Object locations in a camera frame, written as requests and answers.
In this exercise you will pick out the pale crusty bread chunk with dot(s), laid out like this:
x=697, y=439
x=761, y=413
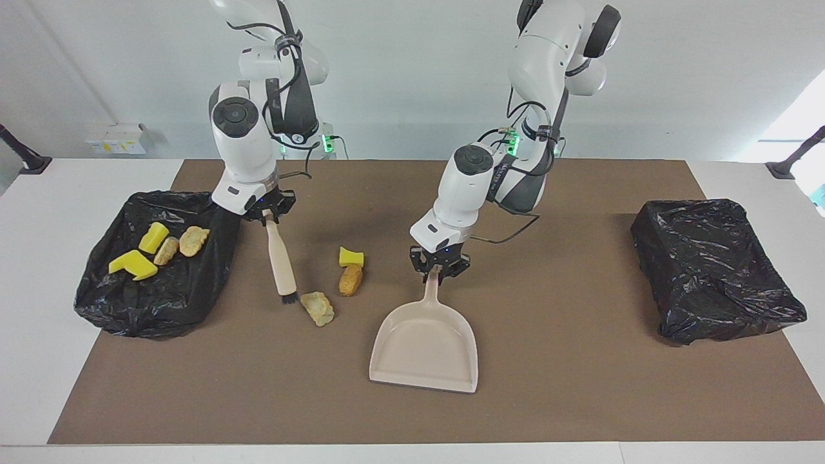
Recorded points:
x=318, y=308

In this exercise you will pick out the brown peanut shaped bread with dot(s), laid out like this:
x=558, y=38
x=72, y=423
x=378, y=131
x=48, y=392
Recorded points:
x=350, y=281

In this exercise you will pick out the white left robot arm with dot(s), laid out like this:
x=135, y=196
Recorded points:
x=464, y=193

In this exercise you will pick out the beige plastic dustpan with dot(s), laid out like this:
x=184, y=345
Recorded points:
x=425, y=354

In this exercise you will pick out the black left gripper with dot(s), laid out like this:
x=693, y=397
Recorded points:
x=440, y=256

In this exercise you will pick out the black plastic trash bag bin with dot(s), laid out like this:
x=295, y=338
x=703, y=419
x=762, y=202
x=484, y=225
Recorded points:
x=709, y=277
x=193, y=296

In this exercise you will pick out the yellow sponge with green pad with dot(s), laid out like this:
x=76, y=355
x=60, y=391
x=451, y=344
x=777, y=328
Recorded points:
x=153, y=238

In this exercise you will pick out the small yellow sponge wedge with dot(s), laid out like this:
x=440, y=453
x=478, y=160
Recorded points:
x=351, y=258

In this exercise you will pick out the striped toy croissant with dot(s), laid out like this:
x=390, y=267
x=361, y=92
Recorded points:
x=193, y=241
x=167, y=251

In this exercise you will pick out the beige brush with black bristles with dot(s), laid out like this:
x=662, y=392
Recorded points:
x=281, y=264

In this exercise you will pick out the black angled stand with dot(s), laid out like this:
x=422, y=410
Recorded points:
x=32, y=164
x=783, y=169

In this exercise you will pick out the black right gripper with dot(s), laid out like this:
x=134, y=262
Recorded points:
x=269, y=202

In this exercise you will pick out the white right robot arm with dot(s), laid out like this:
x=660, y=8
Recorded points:
x=242, y=154

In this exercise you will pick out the teal box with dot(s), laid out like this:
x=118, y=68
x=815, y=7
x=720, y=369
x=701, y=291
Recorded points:
x=820, y=194

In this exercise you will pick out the yellow notched sponge piece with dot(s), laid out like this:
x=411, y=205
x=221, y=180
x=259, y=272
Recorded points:
x=132, y=263

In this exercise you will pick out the brown table mat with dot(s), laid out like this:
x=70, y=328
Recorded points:
x=258, y=386

